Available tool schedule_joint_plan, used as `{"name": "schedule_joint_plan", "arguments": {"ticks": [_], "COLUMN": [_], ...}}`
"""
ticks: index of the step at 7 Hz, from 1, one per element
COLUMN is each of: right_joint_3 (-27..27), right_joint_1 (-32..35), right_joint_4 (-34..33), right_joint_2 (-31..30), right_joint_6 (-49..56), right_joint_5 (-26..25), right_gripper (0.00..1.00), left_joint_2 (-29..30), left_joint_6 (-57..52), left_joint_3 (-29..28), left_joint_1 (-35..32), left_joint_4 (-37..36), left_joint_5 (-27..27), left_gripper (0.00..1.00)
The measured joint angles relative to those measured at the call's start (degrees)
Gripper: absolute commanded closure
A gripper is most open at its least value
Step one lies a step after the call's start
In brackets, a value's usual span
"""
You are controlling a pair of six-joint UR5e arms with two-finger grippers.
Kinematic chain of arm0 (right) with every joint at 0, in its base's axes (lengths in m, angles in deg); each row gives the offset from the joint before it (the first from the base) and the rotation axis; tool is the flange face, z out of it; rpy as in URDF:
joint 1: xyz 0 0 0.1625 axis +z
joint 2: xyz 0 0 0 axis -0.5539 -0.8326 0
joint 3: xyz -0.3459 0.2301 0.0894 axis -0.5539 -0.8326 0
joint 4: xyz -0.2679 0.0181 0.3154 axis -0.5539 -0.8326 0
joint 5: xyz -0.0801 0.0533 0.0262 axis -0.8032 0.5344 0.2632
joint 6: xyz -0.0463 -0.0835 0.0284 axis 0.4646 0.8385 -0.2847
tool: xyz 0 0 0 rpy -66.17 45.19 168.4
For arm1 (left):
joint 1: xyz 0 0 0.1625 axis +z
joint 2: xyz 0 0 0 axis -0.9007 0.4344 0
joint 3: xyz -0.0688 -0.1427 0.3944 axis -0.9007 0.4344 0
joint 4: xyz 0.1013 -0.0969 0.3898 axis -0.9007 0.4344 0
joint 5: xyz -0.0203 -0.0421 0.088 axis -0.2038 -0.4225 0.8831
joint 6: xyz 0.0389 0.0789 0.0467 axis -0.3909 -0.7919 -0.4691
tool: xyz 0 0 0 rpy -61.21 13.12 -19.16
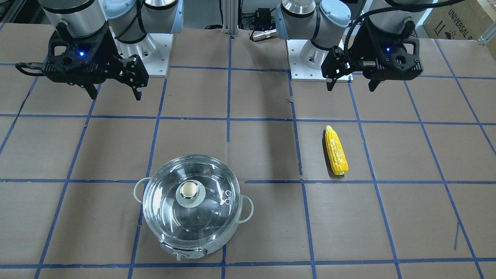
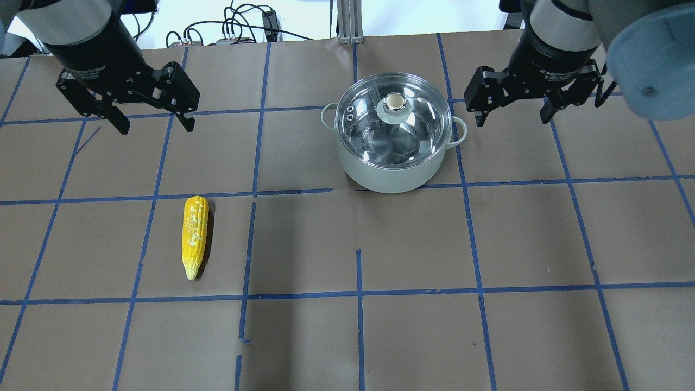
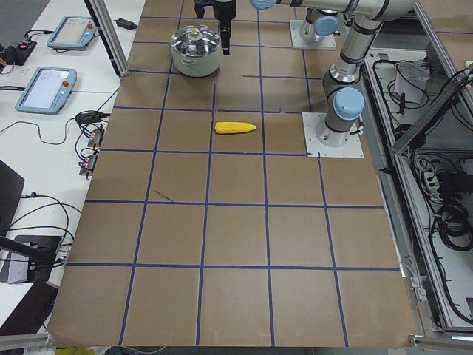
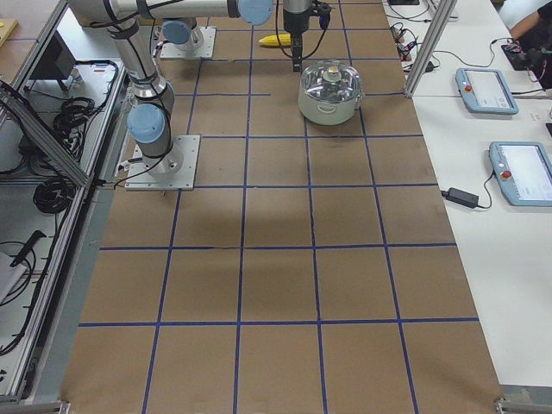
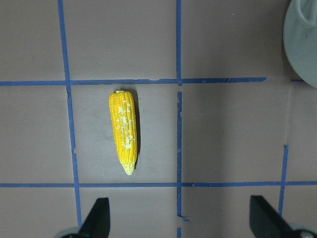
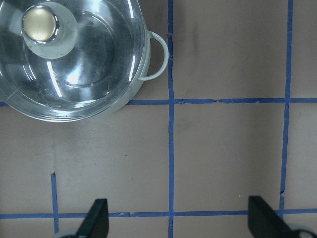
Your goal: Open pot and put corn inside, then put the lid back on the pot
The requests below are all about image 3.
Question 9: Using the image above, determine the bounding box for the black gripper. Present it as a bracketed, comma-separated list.
[213, 0, 237, 55]

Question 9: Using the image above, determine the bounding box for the glass pot lid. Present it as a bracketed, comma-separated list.
[170, 25, 220, 58]

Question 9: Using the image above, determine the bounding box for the yellow corn cob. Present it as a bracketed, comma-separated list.
[214, 121, 256, 135]

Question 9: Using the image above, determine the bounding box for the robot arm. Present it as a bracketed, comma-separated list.
[194, 1, 338, 55]
[250, 0, 414, 148]

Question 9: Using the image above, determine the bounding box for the pale green cooking pot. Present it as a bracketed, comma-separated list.
[171, 44, 223, 78]

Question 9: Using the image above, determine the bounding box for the black power adapter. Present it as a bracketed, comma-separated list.
[116, 18, 137, 30]

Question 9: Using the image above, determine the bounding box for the far blue teach pendant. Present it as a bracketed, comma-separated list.
[47, 16, 96, 50]

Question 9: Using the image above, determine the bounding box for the blue teach pendant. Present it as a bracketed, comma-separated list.
[15, 67, 77, 115]
[47, 16, 96, 50]

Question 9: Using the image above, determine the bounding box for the small circuit board far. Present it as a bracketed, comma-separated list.
[87, 129, 104, 148]

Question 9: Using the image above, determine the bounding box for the small circuit board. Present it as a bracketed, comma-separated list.
[87, 129, 104, 148]
[78, 154, 98, 178]

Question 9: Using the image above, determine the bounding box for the near blue teach pendant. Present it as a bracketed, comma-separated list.
[15, 67, 77, 115]

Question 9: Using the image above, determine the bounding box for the white paper bag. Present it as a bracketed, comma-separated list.
[394, 59, 430, 104]

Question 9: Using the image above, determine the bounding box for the small circuit board near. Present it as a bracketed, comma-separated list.
[78, 154, 98, 178]

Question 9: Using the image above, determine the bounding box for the brown paper table mat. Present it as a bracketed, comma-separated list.
[48, 1, 417, 348]

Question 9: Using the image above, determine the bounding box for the black laptop corner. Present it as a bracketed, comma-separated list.
[0, 161, 24, 237]

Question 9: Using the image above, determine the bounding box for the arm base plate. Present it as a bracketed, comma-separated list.
[302, 112, 364, 158]
[290, 18, 338, 50]

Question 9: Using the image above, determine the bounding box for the aluminium frame post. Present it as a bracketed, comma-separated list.
[84, 0, 129, 78]

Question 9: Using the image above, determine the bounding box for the black camera stand base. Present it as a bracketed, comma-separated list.
[1, 235, 61, 284]

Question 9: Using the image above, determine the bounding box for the black cable bundle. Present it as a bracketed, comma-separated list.
[424, 199, 473, 252]

